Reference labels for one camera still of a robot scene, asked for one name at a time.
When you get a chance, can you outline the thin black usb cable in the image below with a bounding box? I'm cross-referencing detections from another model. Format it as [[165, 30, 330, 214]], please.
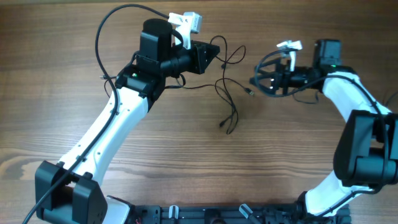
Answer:
[[99, 74, 237, 128]]

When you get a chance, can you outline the thick black cable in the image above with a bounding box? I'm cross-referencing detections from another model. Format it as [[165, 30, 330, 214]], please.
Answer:
[[385, 90, 398, 106]]

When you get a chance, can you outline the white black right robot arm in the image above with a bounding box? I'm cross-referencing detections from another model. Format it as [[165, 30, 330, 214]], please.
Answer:
[[250, 39, 397, 219]]

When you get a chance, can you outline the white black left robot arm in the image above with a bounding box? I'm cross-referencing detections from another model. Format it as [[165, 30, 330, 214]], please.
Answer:
[[35, 12, 220, 223]]

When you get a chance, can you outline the black right camera cable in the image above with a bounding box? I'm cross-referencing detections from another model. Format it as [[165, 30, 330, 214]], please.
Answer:
[[254, 48, 391, 217]]

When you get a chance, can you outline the black camera cable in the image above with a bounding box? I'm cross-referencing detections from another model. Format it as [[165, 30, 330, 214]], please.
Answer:
[[254, 48, 391, 217], [21, 3, 185, 224]]

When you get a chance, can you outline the black left camera cable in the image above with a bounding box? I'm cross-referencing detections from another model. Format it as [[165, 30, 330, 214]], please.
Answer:
[[21, 3, 185, 224]]

